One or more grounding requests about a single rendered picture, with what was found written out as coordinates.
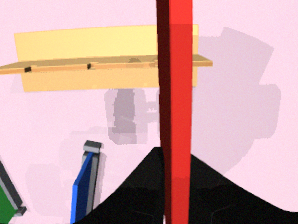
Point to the dark red board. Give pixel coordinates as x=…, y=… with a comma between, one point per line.
x=175, y=76

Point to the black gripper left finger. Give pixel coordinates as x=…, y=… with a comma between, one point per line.
x=139, y=200

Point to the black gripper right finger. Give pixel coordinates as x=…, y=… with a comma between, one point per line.
x=217, y=200

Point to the green board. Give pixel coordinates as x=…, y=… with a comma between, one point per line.
x=6, y=208

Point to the dark blue board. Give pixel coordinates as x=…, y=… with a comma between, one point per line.
x=80, y=190

